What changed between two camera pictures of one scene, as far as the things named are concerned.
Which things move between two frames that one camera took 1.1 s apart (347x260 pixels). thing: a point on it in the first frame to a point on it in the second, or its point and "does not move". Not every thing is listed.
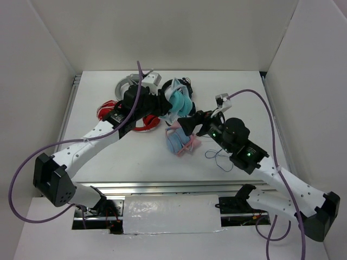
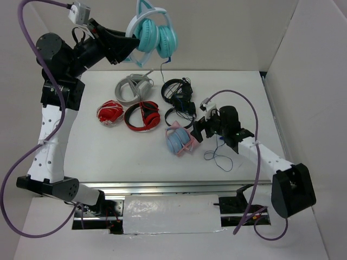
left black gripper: (162, 104) to (114, 45)
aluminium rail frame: (219, 189) does not move
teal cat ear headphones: (181, 103) to (152, 26)
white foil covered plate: (171, 214) does not move
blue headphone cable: (222, 167) to (217, 134)
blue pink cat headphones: (178, 143) does not move
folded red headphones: (105, 108) does not move
